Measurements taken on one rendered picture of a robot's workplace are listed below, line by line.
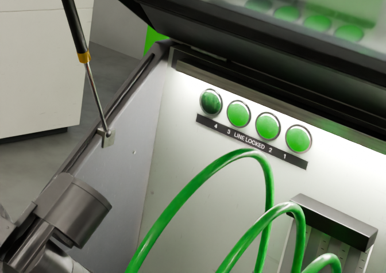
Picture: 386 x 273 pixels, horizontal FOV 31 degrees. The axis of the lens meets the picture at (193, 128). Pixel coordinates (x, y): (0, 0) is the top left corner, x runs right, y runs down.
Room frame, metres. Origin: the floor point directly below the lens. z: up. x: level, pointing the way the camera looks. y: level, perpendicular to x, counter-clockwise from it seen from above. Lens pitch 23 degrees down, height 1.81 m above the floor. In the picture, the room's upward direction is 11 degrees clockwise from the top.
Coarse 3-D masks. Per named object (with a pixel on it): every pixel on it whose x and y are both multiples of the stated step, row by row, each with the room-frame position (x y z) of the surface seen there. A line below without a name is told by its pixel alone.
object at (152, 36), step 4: (148, 28) 3.98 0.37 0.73; (152, 28) 3.96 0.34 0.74; (148, 32) 3.98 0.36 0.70; (152, 32) 3.95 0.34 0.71; (156, 32) 3.94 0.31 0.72; (148, 36) 3.97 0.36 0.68; (152, 36) 3.95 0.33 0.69; (156, 36) 3.93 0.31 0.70; (160, 36) 3.92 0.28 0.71; (164, 36) 3.90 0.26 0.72; (148, 40) 3.97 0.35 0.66; (152, 40) 3.95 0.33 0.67; (156, 40) 3.93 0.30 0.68; (148, 44) 3.96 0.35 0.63; (152, 44) 3.95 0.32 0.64; (144, 48) 3.98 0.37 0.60; (148, 48) 3.96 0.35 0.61; (144, 52) 3.98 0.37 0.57
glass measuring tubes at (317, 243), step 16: (304, 208) 1.01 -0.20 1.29; (320, 208) 1.01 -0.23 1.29; (320, 224) 0.99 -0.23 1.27; (336, 224) 0.98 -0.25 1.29; (352, 224) 0.98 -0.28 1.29; (368, 224) 0.99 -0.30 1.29; (288, 240) 1.02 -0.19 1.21; (320, 240) 1.00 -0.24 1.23; (336, 240) 0.98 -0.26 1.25; (352, 240) 0.96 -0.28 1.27; (368, 240) 0.95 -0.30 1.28; (288, 256) 1.02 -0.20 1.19; (304, 256) 1.00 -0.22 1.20; (352, 256) 0.96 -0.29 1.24; (368, 256) 0.97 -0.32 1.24; (288, 272) 1.02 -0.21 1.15; (320, 272) 0.99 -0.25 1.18; (352, 272) 0.96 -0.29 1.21
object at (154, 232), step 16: (224, 160) 0.82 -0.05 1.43; (208, 176) 0.79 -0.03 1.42; (272, 176) 0.95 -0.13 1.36; (192, 192) 0.76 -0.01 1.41; (272, 192) 0.96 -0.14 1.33; (176, 208) 0.74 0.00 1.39; (160, 224) 0.72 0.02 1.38; (144, 240) 0.71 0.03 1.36; (144, 256) 0.70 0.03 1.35; (128, 272) 0.69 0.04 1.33; (256, 272) 0.99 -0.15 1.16
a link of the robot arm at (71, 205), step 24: (48, 192) 0.66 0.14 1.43; (72, 192) 0.66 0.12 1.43; (96, 192) 0.66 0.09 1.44; (0, 216) 0.62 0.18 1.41; (24, 216) 0.63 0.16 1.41; (48, 216) 0.64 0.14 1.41; (72, 216) 0.64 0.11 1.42; (96, 216) 0.65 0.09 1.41; (0, 240) 0.60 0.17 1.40; (72, 240) 0.63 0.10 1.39
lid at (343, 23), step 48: (144, 0) 1.09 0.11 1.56; (192, 0) 1.00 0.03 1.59; (240, 0) 0.88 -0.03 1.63; (288, 0) 0.79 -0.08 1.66; (336, 0) 0.72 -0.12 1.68; (384, 0) 0.66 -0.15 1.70; (192, 48) 1.22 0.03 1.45; (240, 48) 1.06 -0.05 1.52; (288, 48) 0.95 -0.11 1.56; (336, 48) 0.88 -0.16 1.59; (384, 48) 0.78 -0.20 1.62; (336, 96) 1.05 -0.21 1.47; (384, 96) 0.91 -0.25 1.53
